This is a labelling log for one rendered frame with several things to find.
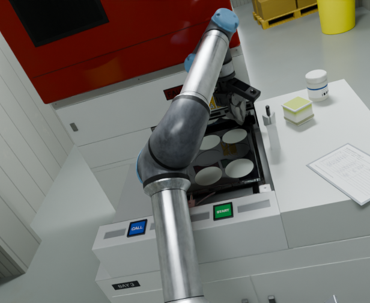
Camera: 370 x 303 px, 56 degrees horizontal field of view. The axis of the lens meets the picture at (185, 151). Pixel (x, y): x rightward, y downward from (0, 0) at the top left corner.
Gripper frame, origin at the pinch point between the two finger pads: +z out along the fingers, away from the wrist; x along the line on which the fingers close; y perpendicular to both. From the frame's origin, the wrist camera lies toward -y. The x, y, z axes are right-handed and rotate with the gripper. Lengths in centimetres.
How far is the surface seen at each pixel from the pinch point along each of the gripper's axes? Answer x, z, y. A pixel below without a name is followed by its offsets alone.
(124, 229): 58, 2, 6
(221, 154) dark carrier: 11.7, 7.2, 3.8
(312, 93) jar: -18.2, -2.9, -19.3
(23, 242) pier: 69, 82, 171
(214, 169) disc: 20.3, 7.3, 1.2
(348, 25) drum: -327, 91, 87
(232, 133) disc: -1.1, 7.3, 7.5
